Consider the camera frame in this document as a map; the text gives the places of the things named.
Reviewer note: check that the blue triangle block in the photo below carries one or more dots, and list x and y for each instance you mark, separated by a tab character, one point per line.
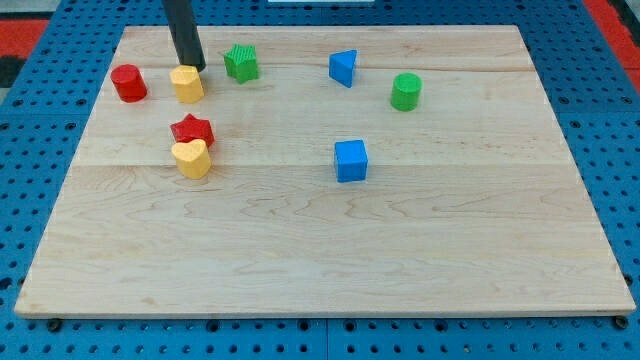
342	67

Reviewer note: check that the green star block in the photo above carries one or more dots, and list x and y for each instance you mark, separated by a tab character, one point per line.
241	63

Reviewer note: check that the green cylinder block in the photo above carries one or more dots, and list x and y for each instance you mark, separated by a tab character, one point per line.
406	90

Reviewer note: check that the yellow heart block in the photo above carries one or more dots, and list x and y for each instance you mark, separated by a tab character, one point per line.
192	158

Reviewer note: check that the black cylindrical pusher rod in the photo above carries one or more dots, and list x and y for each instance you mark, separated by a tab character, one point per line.
183	29

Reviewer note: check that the light wooden board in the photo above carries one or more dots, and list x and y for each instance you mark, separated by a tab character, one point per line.
472	204

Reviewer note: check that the blue cube block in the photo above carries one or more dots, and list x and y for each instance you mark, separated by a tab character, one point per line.
350	161

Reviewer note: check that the red star block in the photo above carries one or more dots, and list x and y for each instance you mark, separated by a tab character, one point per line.
191	128

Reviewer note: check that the yellow pentagon block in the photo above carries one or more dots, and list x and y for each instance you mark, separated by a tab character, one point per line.
187	84

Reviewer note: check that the red cylinder block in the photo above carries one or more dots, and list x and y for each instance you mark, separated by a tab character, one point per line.
128	82

